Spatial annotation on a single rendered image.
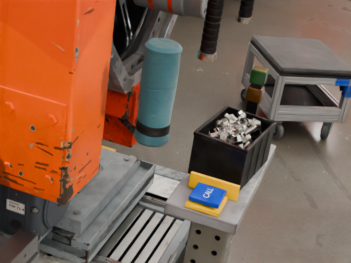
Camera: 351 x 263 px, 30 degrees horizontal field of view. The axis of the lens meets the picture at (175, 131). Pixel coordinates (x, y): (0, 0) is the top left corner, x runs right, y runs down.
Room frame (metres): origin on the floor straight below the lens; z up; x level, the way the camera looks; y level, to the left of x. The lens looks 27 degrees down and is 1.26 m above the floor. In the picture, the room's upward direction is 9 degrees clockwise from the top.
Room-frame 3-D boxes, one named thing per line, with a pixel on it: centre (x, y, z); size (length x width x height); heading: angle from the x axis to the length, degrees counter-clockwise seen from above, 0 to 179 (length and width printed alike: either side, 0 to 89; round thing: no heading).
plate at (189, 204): (1.26, -0.09, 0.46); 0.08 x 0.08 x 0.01; 74
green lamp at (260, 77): (1.61, -0.19, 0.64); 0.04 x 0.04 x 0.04; 74
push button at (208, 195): (1.26, -0.09, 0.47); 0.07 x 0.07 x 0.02; 74
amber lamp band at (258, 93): (1.61, -0.19, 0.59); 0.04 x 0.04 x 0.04; 74
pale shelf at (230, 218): (1.42, -0.14, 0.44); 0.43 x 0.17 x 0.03; 164
